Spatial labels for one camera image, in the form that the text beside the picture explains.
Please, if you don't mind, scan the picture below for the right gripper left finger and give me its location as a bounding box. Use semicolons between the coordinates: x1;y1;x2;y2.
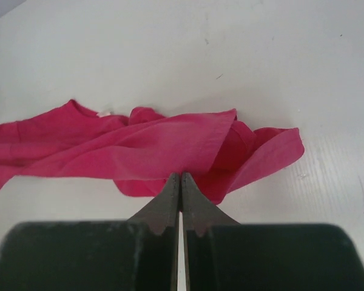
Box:
0;174;180;290

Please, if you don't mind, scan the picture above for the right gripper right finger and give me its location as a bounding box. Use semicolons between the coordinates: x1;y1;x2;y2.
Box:
181;173;364;290

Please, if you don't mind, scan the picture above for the pink t shirt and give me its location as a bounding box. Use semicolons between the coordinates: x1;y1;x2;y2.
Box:
0;100;305;204

